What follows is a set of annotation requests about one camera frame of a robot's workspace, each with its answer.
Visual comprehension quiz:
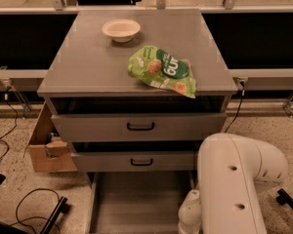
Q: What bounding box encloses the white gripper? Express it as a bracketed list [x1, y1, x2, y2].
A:
[178, 189, 202, 234]

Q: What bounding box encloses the grey bottom drawer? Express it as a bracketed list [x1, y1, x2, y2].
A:
[86, 171, 194, 234]

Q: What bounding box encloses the grey drawer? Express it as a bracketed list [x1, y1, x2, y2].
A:
[71, 151, 196, 172]
[52, 113, 227, 142]
[86, 171, 194, 234]

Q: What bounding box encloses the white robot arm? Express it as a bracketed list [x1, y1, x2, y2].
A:
[178, 133, 288, 234]

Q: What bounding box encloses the grey drawer cabinet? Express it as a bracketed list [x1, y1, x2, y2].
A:
[36, 8, 238, 180]

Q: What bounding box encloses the grey middle drawer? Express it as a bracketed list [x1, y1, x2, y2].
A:
[71, 151, 196, 172]

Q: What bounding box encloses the grey top drawer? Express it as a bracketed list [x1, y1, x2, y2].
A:
[52, 113, 227, 142]

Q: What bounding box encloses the black stand leg right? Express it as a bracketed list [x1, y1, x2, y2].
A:
[276, 188, 293, 210]

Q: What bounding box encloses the black stand leg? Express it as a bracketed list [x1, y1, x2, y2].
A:
[40, 196, 69, 234]
[276, 188, 293, 210]

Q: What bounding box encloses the black stand leg left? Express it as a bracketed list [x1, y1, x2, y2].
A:
[40, 196, 69, 234]

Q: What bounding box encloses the green snack bag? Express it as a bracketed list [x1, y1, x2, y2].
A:
[128, 46, 196, 98]

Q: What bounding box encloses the brown cardboard box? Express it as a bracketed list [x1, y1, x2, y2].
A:
[27, 103, 76, 173]

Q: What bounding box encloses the white paper bowl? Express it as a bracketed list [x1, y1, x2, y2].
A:
[102, 19, 141, 43]

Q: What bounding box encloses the black power cable right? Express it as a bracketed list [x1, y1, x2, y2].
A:
[224, 80, 246, 135]

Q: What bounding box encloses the black cable floor loop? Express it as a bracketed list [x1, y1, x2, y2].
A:
[12, 188, 60, 234]

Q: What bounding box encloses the black cable left wall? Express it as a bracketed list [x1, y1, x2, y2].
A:
[0, 86, 20, 161]

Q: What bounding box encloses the metal railing frame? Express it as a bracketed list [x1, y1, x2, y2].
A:
[0, 0, 293, 96]

